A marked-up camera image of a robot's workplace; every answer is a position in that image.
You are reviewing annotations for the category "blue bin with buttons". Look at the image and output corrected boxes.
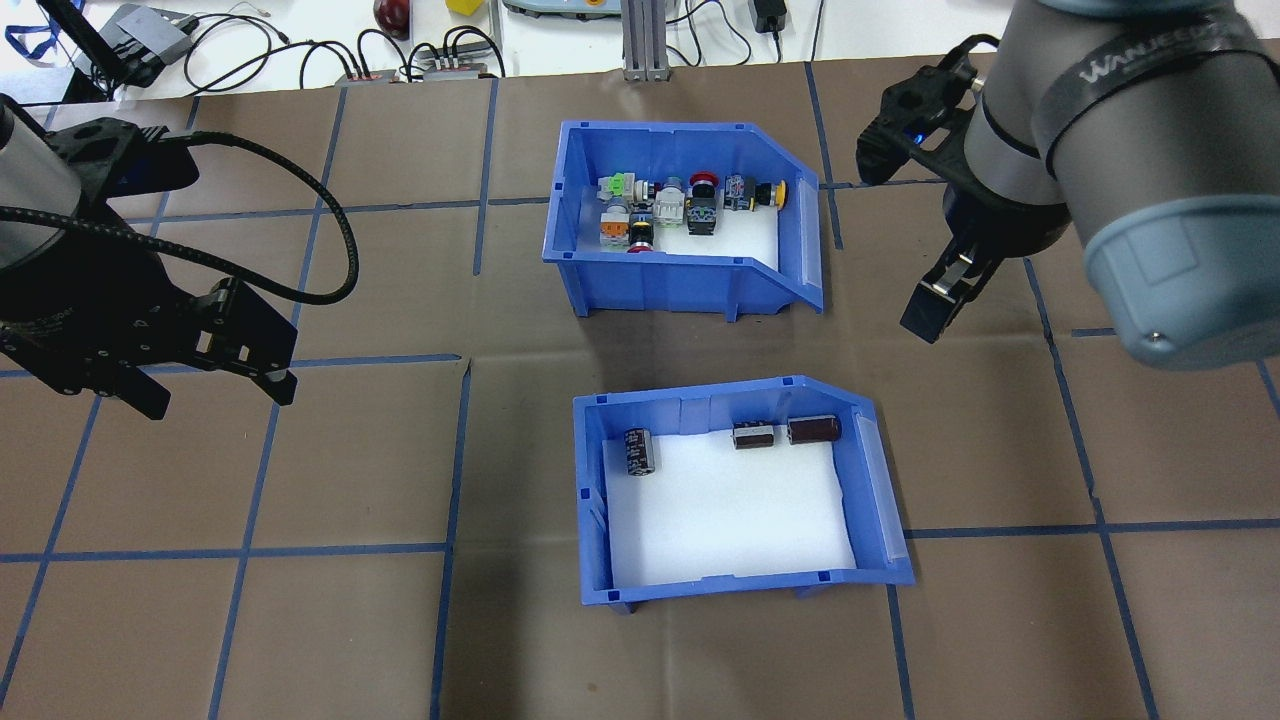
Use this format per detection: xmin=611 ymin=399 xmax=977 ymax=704
xmin=543 ymin=120 xmax=827 ymax=323

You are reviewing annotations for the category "blue bin with capacitors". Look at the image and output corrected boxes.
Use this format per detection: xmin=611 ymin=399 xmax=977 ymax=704
xmin=572 ymin=375 xmax=917 ymax=614

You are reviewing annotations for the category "yellow push button blue contact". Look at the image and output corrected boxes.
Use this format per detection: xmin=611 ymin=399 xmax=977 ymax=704
xmin=724 ymin=174 xmax=791 ymax=212

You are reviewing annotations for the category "red mushroom push button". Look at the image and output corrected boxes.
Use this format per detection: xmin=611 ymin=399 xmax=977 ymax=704
xmin=685 ymin=171 xmax=723 ymax=237

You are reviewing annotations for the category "grey docking hub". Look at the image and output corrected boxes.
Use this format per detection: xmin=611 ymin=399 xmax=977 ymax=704
xmin=98 ymin=2 xmax=201 ymax=67

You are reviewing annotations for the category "grey teach pendant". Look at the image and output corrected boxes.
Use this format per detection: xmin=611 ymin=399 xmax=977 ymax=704
xmin=500 ymin=0 xmax=623 ymax=21

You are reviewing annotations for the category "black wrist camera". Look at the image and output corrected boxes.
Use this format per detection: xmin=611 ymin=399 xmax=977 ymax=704
xmin=42 ymin=117 xmax=201 ymax=199
xmin=856 ymin=34 xmax=1001 ymax=191

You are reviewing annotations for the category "black camera stand pole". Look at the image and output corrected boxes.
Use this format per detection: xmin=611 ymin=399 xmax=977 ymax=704
xmin=35 ymin=0 xmax=129 ymax=101

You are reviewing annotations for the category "white block selector switch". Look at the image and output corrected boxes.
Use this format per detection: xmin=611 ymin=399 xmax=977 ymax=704
xmin=652 ymin=176 xmax=688 ymax=230

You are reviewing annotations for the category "aluminium profile post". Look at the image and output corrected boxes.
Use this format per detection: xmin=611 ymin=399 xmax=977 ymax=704
xmin=619 ymin=0 xmax=670 ymax=83

